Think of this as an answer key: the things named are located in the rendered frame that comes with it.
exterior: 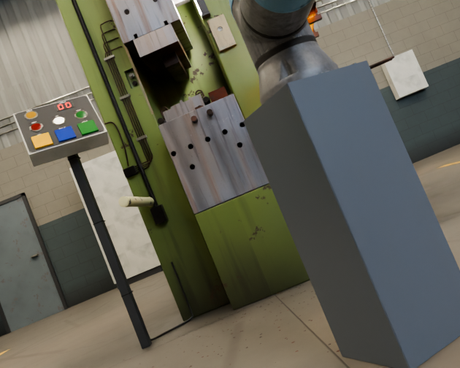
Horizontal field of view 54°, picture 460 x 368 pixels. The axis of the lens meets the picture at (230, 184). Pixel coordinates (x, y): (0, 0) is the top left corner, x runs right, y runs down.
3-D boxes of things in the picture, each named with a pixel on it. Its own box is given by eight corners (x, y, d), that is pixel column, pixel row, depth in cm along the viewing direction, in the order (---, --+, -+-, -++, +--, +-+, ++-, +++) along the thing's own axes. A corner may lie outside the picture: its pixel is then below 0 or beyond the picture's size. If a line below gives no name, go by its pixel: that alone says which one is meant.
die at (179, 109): (206, 108, 214) (198, 92, 214) (167, 125, 215) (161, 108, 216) (215, 123, 256) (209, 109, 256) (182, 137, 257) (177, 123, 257)
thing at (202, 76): (239, 115, 261) (181, -25, 267) (175, 142, 263) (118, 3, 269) (241, 118, 271) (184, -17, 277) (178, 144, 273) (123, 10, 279)
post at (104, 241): (150, 346, 201) (63, 125, 208) (142, 349, 202) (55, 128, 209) (152, 343, 205) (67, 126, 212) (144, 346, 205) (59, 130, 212)
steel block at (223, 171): (270, 182, 204) (233, 93, 207) (193, 214, 206) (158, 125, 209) (269, 186, 260) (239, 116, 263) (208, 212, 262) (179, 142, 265)
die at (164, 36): (177, 41, 216) (170, 23, 217) (139, 58, 217) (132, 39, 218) (191, 66, 258) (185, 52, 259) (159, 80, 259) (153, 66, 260)
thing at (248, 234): (311, 279, 201) (271, 182, 204) (233, 310, 203) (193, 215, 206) (301, 262, 257) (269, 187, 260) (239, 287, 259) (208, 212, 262)
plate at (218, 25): (236, 44, 226) (223, 13, 227) (219, 51, 227) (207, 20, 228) (236, 45, 228) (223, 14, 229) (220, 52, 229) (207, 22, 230)
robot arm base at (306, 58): (358, 64, 99) (339, 23, 99) (288, 84, 91) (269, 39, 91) (311, 98, 116) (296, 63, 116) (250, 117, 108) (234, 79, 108)
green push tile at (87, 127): (98, 129, 200) (92, 118, 204) (82, 134, 197) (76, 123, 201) (99, 132, 202) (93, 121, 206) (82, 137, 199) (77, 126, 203)
